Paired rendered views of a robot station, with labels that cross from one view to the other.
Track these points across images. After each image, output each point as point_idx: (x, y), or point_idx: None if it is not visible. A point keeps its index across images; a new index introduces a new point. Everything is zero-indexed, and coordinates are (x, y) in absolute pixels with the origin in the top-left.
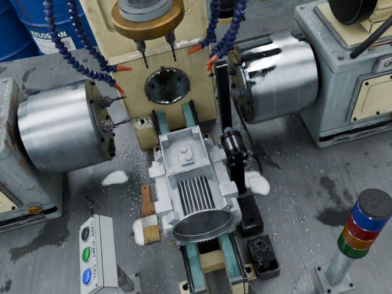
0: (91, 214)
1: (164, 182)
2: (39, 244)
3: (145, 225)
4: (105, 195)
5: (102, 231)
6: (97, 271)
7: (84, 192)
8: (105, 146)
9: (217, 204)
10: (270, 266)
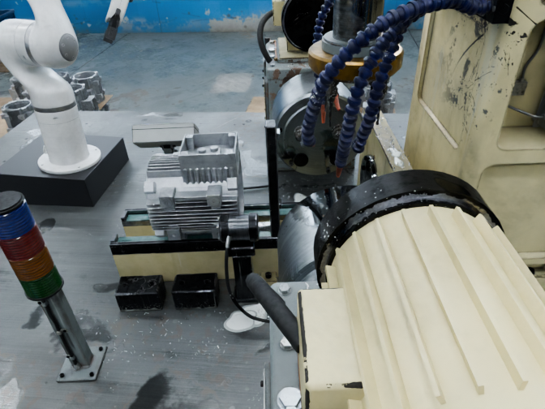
0: (262, 185)
1: None
2: (248, 162)
3: None
4: (281, 195)
5: (178, 130)
6: (143, 125)
7: (291, 182)
8: (281, 139)
9: (152, 180)
10: (122, 286)
